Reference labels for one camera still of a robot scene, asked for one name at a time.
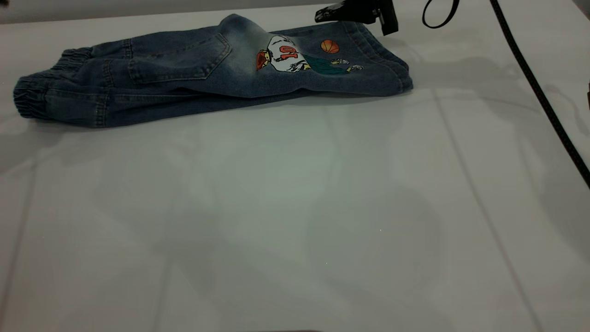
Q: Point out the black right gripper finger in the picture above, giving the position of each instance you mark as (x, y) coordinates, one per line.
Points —
(355, 11)
(388, 18)

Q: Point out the blue faded denim jeans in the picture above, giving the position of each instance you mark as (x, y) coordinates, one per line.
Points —
(184, 78)

